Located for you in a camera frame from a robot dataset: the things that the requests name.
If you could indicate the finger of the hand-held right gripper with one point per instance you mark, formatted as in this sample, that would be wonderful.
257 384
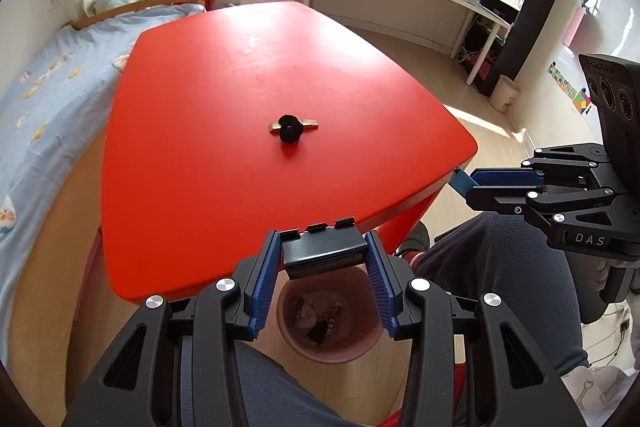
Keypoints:
505 177
500 199

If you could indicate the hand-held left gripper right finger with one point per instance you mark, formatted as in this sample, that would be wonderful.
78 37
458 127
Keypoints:
382 287

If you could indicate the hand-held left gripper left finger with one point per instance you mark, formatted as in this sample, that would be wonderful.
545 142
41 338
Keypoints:
262 287

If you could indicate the pink waste bin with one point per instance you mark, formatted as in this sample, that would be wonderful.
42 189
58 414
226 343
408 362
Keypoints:
350 347

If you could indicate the black plastic part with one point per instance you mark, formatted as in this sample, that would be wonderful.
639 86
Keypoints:
322 252

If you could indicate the person's right foot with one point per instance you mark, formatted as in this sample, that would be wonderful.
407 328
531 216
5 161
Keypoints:
412 249

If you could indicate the person's right leg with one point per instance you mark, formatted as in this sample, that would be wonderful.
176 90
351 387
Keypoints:
500 267

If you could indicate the person's leg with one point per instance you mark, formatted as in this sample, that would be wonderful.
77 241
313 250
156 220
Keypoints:
500 267
280 387

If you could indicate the cream waste bin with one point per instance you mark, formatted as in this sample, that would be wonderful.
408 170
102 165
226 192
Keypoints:
505 94

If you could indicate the person's left leg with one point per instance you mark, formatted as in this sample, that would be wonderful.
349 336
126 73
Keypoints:
280 387

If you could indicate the black cabinet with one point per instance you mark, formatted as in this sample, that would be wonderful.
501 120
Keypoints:
545 7

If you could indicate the red table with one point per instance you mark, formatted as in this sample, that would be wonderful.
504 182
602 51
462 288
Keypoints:
200 132

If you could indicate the wooden clothespin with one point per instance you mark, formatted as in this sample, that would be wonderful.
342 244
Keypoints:
310 123

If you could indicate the white printed garment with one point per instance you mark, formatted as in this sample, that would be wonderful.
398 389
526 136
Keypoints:
595 392

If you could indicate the colourful wall stickers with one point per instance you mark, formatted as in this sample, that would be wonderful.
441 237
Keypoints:
567 87

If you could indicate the pink wall hanging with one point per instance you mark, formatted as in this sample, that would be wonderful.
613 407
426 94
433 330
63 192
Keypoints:
574 27

